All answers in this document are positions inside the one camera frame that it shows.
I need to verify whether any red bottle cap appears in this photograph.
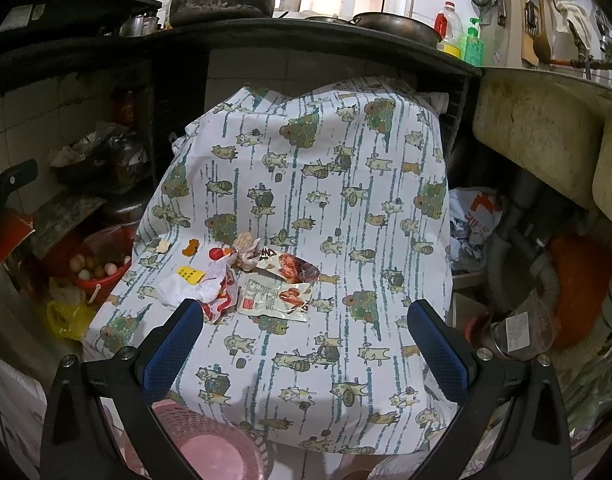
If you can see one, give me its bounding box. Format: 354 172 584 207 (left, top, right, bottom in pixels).
208 247 225 261

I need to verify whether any stone sink basin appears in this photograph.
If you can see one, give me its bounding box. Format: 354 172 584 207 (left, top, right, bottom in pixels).
473 67 612 222

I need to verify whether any yellow snack packet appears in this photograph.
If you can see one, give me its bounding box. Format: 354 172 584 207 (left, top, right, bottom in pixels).
177 266 205 285

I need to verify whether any beige tissue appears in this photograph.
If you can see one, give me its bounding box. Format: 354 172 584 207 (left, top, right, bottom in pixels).
232 232 260 272

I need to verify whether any yellow plastic bag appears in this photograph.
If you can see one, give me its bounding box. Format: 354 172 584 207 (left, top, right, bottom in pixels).
47 300 96 341

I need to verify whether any red clear snack wrapper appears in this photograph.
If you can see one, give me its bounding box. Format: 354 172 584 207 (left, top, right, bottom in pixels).
256 247 320 284

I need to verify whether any black countertop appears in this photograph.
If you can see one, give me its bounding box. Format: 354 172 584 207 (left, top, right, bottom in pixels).
0 18 482 77

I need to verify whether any green dish soap bottle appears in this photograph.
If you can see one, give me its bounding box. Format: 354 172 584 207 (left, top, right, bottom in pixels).
462 18 485 67

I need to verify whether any white red snack bag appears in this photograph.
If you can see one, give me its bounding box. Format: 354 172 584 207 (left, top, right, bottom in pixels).
236 273 312 322

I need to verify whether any clear glass jar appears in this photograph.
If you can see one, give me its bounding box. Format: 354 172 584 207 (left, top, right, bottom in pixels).
490 289 556 361

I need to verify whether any white food scrap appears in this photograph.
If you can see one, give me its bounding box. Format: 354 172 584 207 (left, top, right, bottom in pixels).
155 240 170 254

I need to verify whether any steel kettle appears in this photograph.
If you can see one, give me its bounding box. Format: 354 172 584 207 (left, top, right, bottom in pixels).
50 123 150 196

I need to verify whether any white red wrapper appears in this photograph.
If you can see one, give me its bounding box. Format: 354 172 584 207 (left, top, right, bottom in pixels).
155 248 238 324

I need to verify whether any pink plastic waste basket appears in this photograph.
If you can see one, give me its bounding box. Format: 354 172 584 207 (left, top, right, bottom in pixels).
100 398 275 480

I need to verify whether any cartoon print table cloth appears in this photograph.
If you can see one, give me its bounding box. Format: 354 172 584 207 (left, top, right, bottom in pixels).
84 77 455 455

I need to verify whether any dark frying pan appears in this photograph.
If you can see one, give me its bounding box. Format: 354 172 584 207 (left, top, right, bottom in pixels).
350 12 442 48

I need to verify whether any red bucket of eggs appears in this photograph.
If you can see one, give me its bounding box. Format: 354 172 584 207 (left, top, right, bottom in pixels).
70 226 134 306

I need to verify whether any white red plastic bag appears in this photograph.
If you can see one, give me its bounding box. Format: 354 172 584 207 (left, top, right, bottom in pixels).
449 188 502 273

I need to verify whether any cooking oil bottle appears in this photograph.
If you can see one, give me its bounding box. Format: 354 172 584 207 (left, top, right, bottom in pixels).
434 1 463 58

